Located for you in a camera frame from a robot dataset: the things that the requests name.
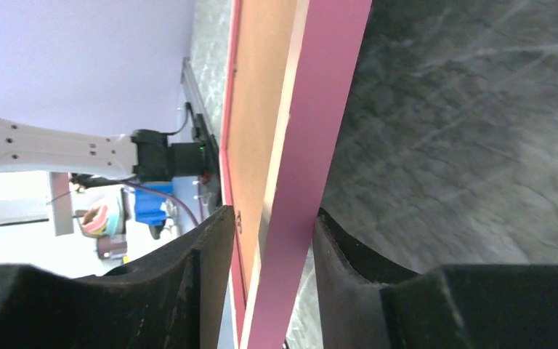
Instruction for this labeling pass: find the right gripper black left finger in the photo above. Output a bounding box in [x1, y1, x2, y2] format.
[0, 206, 235, 348]

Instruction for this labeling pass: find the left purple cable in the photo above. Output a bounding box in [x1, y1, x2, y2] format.
[120, 180, 201, 228]

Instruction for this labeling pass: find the colourful background clutter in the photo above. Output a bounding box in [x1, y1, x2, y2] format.
[48, 172, 187, 263]

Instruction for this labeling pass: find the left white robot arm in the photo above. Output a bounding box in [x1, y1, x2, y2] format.
[0, 118, 218, 182]

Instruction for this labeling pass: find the pink picture frame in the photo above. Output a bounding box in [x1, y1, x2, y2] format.
[220, 1, 371, 348]

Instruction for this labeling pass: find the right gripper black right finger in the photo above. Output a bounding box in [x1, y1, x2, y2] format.
[312, 210, 558, 348]

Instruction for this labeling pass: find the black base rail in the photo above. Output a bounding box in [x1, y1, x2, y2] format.
[181, 57, 222, 212]

